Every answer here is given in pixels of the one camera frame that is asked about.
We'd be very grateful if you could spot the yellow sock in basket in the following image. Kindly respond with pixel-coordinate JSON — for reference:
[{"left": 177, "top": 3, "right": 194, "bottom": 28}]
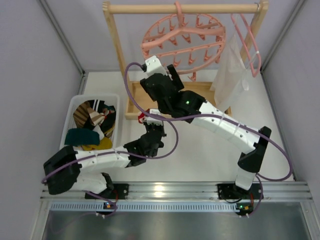
[{"left": 81, "top": 137, "right": 113, "bottom": 151}]

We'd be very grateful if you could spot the pink clothes hanger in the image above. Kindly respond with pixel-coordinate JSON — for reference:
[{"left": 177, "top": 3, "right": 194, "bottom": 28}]
[{"left": 230, "top": 13, "right": 262, "bottom": 78}]

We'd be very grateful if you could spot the white sheer garment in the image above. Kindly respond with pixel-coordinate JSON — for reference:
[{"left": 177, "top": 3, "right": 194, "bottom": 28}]
[{"left": 210, "top": 35, "right": 249, "bottom": 112}]

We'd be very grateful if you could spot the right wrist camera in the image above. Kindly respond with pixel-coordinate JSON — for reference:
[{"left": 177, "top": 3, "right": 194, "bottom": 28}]
[{"left": 142, "top": 55, "right": 169, "bottom": 79}]

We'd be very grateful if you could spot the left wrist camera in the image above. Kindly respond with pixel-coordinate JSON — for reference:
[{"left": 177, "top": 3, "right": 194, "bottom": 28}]
[{"left": 142, "top": 108, "right": 164, "bottom": 126}]

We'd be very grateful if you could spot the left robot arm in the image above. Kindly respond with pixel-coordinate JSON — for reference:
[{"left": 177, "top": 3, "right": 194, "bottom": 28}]
[{"left": 43, "top": 123, "right": 166, "bottom": 197}]

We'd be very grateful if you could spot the aluminium mounting rail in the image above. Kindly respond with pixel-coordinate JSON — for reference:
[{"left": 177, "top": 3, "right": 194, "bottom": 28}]
[{"left": 40, "top": 181, "right": 313, "bottom": 216}]

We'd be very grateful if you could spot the wooden clothes rack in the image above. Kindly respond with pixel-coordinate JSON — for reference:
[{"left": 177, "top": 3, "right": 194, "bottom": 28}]
[{"left": 102, "top": 0, "right": 269, "bottom": 121}]

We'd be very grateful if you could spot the brown striped sock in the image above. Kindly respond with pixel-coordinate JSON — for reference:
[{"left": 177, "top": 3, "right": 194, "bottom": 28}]
[{"left": 72, "top": 100, "right": 107, "bottom": 127}]

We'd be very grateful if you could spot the dark patterned socks pile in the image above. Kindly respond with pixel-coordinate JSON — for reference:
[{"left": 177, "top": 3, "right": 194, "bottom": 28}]
[{"left": 99, "top": 105, "right": 117, "bottom": 136}]

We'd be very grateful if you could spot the black white-striped sock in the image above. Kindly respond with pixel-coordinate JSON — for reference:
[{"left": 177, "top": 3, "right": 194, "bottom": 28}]
[{"left": 83, "top": 99, "right": 105, "bottom": 130}]

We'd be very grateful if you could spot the teal sock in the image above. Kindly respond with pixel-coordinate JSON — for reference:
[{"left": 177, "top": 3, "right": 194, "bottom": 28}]
[{"left": 64, "top": 128, "right": 100, "bottom": 147}]

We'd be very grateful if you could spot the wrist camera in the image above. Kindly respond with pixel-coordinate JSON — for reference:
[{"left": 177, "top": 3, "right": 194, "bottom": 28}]
[
  {"left": 142, "top": 55, "right": 169, "bottom": 79},
  {"left": 142, "top": 108, "right": 164, "bottom": 126}
]

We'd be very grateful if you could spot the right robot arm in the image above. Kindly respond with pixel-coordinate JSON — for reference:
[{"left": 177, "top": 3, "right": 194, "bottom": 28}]
[{"left": 140, "top": 62, "right": 271, "bottom": 192}]

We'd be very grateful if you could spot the pink round clip hanger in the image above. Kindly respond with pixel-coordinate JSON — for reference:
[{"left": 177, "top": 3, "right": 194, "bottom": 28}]
[{"left": 140, "top": 1, "right": 227, "bottom": 82}]

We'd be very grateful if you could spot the red sock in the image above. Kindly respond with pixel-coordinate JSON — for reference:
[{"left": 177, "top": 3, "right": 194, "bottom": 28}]
[{"left": 138, "top": 112, "right": 148, "bottom": 124}]

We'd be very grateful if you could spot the white sock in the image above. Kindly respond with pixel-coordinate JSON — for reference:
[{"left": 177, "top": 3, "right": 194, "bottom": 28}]
[{"left": 93, "top": 125, "right": 105, "bottom": 141}]

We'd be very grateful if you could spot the white plastic basket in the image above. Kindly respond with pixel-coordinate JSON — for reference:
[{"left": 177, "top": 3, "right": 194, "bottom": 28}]
[{"left": 59, "top": 93, "right": 121, "bottom": 149}]

